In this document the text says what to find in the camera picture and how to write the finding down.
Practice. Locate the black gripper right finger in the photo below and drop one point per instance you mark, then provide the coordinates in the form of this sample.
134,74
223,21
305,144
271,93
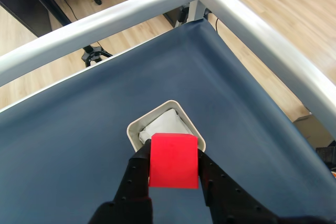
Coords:
231,195

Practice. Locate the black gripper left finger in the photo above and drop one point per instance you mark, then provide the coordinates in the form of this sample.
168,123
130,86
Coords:
131,187

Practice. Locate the red cube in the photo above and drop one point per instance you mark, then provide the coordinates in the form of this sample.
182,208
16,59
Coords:
173,161

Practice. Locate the beige square metal box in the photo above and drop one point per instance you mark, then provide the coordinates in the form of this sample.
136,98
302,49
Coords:
189,123

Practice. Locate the white tissue paper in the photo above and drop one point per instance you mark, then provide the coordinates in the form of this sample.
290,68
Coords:
165,124

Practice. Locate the dark blue table mat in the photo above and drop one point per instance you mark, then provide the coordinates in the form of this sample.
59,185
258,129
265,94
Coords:
78,129

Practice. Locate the black stand base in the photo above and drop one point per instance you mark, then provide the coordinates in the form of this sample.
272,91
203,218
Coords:
93,54

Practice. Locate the dark wooden desk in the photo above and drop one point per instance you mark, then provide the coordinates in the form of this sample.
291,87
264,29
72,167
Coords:
29,1

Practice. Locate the silver metal frame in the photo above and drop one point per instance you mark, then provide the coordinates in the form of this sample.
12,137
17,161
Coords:
131,6

